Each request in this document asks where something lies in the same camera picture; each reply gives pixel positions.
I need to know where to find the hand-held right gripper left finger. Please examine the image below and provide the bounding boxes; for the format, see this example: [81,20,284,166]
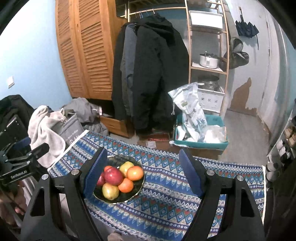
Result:
[20,146,108,241]

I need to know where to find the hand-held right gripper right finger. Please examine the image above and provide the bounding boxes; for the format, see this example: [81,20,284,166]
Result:
[179,149,265,241]

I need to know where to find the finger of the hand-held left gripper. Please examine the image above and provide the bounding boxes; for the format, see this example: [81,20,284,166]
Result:
[0,137,32,158]
[6,143,50,167]

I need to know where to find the yellow pear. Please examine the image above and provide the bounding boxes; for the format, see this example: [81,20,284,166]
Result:
[102,183,120,200]
[119,161,135,178]

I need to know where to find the large orange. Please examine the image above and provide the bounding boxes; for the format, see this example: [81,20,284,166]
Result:
[118,178,134,193]
[126,166,144,181]

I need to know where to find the dark green glass bowl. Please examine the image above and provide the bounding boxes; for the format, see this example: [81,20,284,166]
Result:
[92,155,145,204]

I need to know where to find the person's left hand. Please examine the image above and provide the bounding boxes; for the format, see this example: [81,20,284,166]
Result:
[0,181,26,219]

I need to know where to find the white fleece cloth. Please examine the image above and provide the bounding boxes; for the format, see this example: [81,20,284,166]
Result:
[28,105,67,168]

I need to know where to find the blue patterned tablecloth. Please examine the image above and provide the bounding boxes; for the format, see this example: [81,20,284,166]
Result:
[47,130,265,241]

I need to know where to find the teal plastic crate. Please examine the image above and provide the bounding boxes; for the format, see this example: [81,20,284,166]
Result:
[173,113,229,150]

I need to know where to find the black bag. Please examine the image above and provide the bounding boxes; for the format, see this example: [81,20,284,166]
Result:
[0,95,35,149]

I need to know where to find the grey tote bag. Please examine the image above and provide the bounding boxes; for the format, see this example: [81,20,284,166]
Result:
[59,112,85,145]

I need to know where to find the clear plastic bag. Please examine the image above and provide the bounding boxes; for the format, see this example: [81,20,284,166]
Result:
[203,125,227,143]

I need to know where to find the red printed cardboard box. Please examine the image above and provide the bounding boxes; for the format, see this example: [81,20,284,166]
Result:
[146,133,171,149]

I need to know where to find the wooden drawer box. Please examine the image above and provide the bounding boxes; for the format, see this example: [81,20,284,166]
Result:
[100,115,134,138]

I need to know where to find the white rice bag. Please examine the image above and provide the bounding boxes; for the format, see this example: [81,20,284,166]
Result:
[168,82,207,142]

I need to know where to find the white lattice basket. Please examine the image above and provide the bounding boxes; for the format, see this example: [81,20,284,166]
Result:
[198,87,225,114]

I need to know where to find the metal shoe rack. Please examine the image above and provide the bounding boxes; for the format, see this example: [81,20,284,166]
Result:
[266,116,296,186]

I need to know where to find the wooden shelf rack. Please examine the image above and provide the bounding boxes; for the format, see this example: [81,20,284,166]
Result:
[185,0,230,114]

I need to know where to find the black hanging coat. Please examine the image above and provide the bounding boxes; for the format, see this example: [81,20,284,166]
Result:
[133,16,190,136]

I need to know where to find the wooden louvered wardrobe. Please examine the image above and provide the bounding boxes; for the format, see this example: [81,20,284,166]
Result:
[55,0,130,100]

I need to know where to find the olive hanging bag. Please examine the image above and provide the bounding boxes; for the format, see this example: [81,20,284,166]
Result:
[223,38,250,71]

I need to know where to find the grey hanging jacket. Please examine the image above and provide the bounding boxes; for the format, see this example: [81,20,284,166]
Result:
[121,23,139,112]

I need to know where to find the pale door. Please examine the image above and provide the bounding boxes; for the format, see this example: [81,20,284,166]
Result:
[259,9,292,130]

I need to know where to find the white plastic bin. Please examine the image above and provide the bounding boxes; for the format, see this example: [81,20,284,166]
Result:
[189,10,223,28]

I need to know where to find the dark blue umbrella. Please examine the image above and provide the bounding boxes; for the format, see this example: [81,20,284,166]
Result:
[235,20,259,49]

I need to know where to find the metal clothes rail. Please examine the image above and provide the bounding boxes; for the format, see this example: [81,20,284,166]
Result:
[126,7,188,19]

